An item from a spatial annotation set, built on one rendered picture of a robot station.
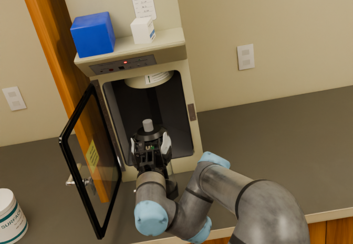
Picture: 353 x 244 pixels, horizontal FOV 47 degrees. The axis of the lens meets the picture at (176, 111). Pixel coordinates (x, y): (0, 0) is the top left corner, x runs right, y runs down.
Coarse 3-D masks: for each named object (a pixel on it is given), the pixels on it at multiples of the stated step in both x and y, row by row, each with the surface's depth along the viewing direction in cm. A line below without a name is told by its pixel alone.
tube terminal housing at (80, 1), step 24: (72, 0) 116; (96, 0) 117; (120, 0) 117; (168, 0) 118; (120, 24) 121; (168, 24) 122; (120, 72) 129; (144, 72) 130; (192, 96) 136; (192, 168) 152
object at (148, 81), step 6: (162, 72) 135; (168, 72) 137; (132, 78) 136; (138, 78) 134; (144, 78) 134; (150, 78) 134; (156, 78) 134; (162, 78) 135; (168, 78) 137; (132, 84) 136; (138, 84) 135; (144, 84) 134; (150, 84) 134; (156, 84) 134
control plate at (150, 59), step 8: (144, 56) 117; (152, 56) 118; (104, 64) 118; (112, 64) 119; (120, 64) 120; (128, 64) 121; (136, 64) 122; (144, 64) 123; (152, 64) 124; (96, 72) 124; (104, 72) 125
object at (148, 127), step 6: (144, 120) 120; (150, 120) 119; (144, 126) 119; (150, 126) 119; (156, 126) 122; (138, 132) 120; (144, 132) 120; (150, 132) 119; (156, 132) 118; (162, 132) 120; (138, 138) 119; (144, 138) 118; (150, 138) 117; (156, 138) 118
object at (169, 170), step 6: (162, 126) 124; (132, 138) 121; (162, 138) 118; (168, 168) 123; (168, 174) 124; (168, 180) 124; (174, 180) 127; (168, 186) 125; (174, 186) 127; (168, 192) 125
